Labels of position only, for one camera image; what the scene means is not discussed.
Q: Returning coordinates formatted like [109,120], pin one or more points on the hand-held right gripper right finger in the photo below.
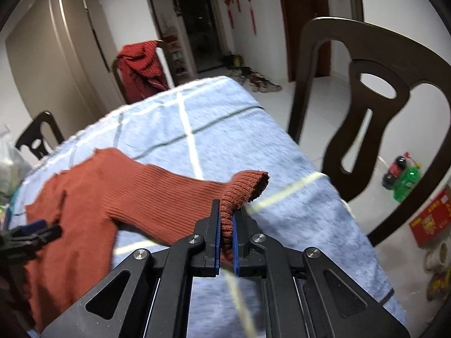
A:
[236,250]

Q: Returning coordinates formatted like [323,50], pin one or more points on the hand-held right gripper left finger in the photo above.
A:
[216,246]

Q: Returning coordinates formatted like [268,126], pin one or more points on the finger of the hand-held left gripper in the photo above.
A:
[35,238]
[33,227]

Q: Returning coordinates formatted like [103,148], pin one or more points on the rust ribbed knit sweater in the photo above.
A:
[88,190]

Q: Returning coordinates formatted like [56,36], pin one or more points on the clear plastic bag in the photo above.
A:
[14,165]

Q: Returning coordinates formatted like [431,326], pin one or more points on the dark wooden chair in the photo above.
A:
[118,77]
[373,137]
[53,123]

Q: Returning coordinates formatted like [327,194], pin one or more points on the blue checked blanket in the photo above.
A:
[229,137]

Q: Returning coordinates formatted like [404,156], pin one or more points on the pile of shoes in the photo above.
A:
[264,85]

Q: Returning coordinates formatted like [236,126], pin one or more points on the beige wardrobe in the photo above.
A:
[53,60]

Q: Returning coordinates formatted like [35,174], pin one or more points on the dark cola bottle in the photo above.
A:
[394,172]

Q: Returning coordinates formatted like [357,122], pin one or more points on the green soda bottle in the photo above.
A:
[407,183]

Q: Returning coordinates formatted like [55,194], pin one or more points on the red checked cloth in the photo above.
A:
[141,63]

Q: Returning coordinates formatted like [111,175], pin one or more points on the shoe rack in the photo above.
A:
[174,54]

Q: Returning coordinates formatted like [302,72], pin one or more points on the red cardboard box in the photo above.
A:
[431,218]

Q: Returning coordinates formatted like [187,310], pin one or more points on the white patterned container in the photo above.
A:
[437,260]

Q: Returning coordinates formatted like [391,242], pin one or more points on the dark glass door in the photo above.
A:
[201,24]

